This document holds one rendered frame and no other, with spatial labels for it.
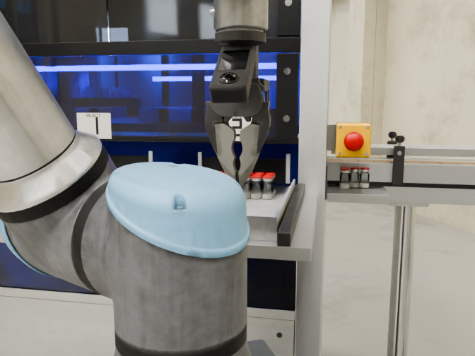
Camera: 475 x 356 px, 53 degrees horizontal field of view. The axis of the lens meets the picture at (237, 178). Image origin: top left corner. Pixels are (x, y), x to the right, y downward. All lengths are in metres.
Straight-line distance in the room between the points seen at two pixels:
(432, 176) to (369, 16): 4.12
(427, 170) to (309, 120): 0.31
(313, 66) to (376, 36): 4.21
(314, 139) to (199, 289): 0.71
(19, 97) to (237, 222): 0.20
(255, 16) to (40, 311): 0.97
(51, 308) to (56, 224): 0.90
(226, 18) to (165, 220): 0.37
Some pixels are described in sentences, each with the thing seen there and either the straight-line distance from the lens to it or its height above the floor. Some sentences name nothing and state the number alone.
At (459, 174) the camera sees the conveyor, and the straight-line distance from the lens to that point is 1.19.
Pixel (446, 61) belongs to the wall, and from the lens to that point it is 4.58.
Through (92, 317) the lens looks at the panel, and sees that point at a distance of 1.30.
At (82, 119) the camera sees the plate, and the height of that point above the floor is 1.04.
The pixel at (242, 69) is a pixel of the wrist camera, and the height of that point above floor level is 1.12.
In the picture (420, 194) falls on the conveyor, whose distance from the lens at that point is 1.19.
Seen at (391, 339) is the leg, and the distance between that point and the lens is 1.35.
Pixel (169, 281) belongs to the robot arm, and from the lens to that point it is 0.37.
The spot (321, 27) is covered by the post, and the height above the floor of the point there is 1.23.
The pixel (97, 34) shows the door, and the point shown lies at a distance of 1.18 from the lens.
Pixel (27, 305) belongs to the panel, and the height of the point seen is 0.56.
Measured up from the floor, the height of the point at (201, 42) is 1.20.
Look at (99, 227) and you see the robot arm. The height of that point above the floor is 0.98.
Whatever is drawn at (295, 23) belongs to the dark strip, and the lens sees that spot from 1.06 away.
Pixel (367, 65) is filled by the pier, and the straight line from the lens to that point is 5.17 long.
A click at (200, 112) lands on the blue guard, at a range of 1.08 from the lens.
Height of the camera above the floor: 1.08
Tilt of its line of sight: 9 degrees down
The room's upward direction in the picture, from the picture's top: straight up
